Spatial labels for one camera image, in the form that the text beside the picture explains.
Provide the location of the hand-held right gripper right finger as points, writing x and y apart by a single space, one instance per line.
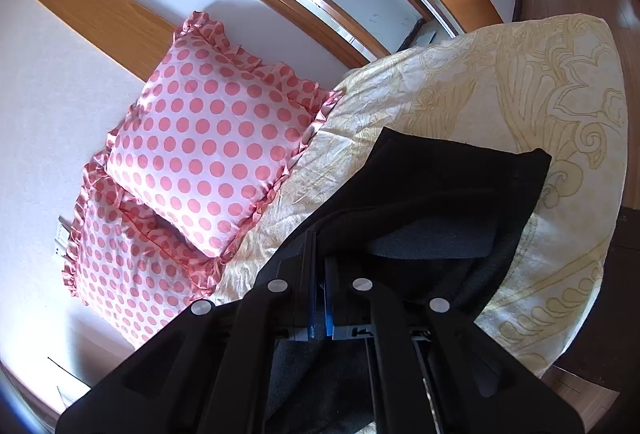
328 314

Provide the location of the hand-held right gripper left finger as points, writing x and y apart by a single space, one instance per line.
313 314

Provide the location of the black pants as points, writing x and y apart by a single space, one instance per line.
450 179

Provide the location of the pink polka dot pillow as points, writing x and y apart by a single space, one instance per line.
125 274
210 129

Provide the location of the yellow patterned bed quilt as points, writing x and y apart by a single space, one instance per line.
500 84

